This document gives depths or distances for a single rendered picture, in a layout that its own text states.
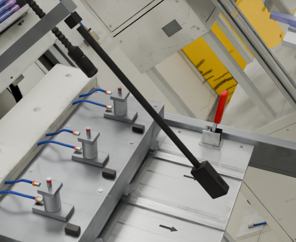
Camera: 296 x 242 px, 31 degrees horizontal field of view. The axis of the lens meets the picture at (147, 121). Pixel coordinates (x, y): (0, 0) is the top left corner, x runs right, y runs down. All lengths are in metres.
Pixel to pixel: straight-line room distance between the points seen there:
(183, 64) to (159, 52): 2.17
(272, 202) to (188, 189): 1.28
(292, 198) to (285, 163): 1.12
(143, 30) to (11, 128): 1.03
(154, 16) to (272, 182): 0.75
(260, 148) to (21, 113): 0.40
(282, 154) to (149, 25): 0.97
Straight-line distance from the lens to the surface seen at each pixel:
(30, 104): 0.87
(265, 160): 0.92
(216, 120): 0.86
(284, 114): 1.82
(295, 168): 0.92
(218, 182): 0.60
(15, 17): 0.89
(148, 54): 1.82
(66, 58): 1.01
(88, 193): 0.73
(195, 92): 3.93
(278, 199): 2.06
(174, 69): 3.86
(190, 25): 1.72
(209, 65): 4.03
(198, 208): 0.79
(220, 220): 0.78
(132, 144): 0.80
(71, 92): 0.88
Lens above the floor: 1.34
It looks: 15 degrees down
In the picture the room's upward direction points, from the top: 41 degrees counter-clockwise
